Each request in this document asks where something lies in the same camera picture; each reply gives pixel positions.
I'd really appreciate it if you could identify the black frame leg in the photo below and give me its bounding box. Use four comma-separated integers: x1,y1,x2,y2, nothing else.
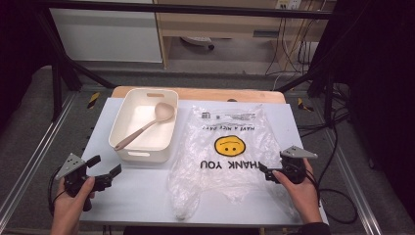
277,48,339,125
33,9,115,122

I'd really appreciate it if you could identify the yellow black floor tape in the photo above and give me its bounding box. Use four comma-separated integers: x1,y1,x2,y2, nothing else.
297,97,314,113
86,91,101,110

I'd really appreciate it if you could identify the person's left hand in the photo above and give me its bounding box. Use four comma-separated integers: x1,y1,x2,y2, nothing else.
50,175,97,226

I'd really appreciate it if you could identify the black frame crossbar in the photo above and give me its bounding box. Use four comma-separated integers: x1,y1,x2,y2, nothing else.
32,0,335,20

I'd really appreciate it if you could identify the person's right hand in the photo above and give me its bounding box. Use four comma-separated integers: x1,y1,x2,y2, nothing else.
272,159,323,220

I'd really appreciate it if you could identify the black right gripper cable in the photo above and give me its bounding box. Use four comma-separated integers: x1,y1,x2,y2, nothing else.
304,123,359,225

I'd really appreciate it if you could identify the white table board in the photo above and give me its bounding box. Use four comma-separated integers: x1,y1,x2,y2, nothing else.
79,97,329,227

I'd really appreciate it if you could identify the hanging cable bundle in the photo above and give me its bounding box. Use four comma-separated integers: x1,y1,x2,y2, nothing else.
264,16,316,76

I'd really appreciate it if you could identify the office chair base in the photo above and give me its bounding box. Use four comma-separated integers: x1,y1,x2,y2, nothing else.
180,35,216,51

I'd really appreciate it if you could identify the white plastic bin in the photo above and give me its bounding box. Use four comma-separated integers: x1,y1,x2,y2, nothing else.
108,87,179,164

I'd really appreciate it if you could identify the white power strip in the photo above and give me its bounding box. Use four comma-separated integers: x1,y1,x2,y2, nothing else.
275,0,302,11

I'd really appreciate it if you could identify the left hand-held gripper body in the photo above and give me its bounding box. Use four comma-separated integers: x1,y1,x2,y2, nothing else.
54,153,114,212

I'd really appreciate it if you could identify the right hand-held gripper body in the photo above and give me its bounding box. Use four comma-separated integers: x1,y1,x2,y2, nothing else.
273,145,319,185

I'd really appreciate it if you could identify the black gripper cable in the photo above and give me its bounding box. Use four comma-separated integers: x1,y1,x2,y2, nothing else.
47,165,67,217
304,123,359,225

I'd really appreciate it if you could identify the white cabinet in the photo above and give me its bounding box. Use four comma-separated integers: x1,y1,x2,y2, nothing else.
49,0,163,64

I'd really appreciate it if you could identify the beige soup ladle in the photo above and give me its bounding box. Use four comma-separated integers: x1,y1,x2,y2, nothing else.
114,102,175,152

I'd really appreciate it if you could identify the aluminium rail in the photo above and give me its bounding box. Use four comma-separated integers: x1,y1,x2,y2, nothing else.
0,92,78,223
321,125,384,235

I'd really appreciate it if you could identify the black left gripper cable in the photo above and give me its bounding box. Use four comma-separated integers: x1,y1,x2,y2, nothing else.
47,165,67,217

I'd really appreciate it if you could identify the wooden desk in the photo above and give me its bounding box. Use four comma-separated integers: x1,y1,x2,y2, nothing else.
153,0,337,71

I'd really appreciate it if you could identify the clear printed plastic bag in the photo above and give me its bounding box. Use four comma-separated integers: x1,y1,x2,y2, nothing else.
166,103,302,221

